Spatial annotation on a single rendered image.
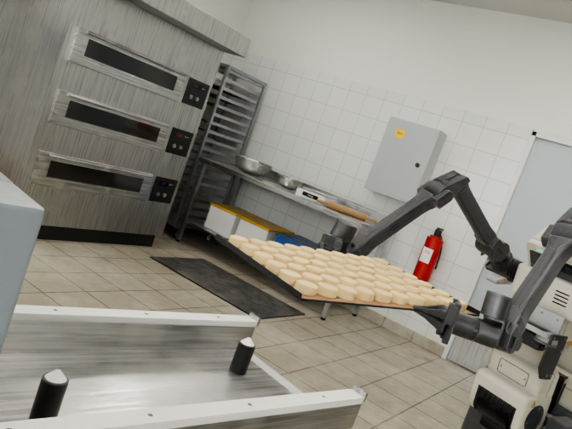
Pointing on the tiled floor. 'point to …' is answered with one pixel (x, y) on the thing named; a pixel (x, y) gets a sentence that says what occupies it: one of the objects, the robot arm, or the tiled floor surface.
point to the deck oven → (105, 109)
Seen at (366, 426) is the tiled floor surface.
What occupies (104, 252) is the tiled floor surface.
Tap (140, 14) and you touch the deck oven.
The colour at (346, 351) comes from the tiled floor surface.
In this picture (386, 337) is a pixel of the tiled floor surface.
